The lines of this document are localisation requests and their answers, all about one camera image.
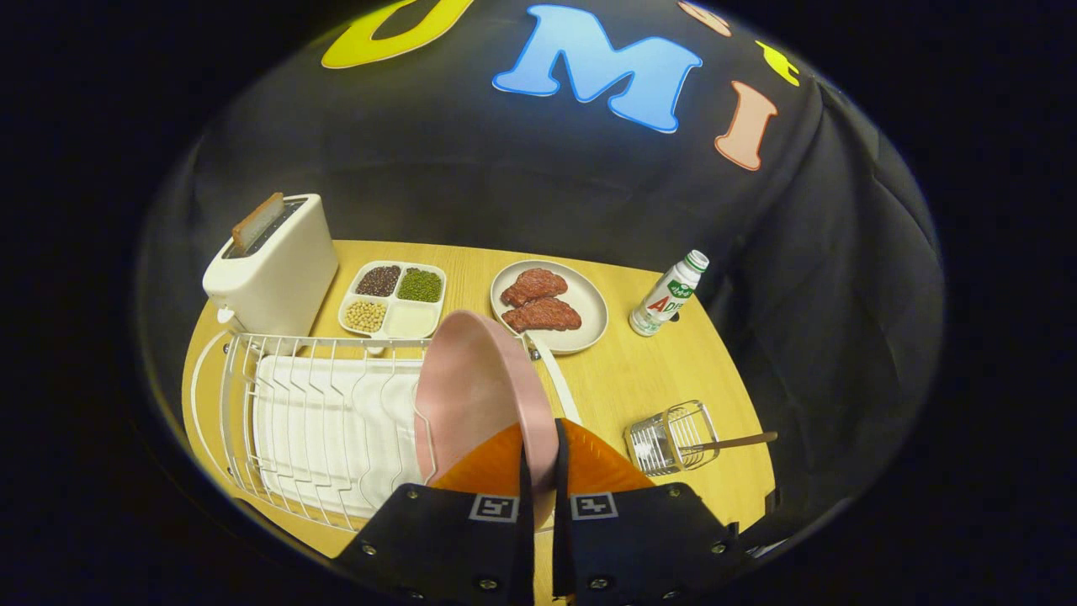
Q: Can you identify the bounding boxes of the pile of yellow soybeans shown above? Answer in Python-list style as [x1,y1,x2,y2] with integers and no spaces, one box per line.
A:
[343,299,389,332]

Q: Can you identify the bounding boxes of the pink plate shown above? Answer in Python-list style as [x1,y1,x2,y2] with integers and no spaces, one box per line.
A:
[413,310,560,527]

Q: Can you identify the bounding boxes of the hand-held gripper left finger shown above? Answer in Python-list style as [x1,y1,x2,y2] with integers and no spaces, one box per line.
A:
[332,421,536,606]

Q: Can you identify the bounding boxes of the toast slice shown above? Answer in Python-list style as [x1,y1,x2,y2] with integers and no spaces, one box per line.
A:
[231,192,286,252]

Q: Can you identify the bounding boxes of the cream toaster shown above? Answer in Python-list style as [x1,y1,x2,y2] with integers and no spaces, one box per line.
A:
[202,194,340,344]

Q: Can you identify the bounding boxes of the wooden-handled metal spoon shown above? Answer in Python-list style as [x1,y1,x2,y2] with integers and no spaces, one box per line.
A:
[635,431,779,462]

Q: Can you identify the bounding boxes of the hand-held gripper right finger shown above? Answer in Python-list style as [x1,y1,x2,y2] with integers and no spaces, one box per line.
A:
[551,418,758,606]

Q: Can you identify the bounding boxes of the metal wire basket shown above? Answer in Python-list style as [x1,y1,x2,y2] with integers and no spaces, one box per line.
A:
[623,400,721,478]

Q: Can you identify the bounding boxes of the pile of dark beans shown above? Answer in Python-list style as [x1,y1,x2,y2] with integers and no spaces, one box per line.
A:
[356,265,402,298]

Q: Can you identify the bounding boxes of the beige plate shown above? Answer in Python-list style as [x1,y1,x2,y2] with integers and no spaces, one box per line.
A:
[490,259,609,355]

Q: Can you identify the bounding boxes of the white green-label drink bottle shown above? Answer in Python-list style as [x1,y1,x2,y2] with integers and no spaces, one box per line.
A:
[629,249,710,338]

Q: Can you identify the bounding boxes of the pile of green beans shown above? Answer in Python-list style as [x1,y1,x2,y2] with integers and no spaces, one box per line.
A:
[396,268,443,304]

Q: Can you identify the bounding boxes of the red meat piece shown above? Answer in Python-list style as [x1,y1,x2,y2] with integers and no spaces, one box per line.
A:
[501,297,583,333]
[501,268,569,308]

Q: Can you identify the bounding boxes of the white divided tray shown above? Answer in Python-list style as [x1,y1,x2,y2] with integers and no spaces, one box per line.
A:
[338,260,448,341]

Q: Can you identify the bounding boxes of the pile of white rice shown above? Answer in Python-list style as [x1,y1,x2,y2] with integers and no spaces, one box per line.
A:
[384,303,440,338]

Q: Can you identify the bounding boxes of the white wire dish rack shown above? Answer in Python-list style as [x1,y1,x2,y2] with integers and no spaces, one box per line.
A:
[189,330,583,533]

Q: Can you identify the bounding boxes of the white drip tray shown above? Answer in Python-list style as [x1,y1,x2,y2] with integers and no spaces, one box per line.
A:
[252,353,426,518]

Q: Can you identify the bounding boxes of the black backdrop cloth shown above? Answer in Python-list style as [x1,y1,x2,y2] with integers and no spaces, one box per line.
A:
[139,0,945,548]

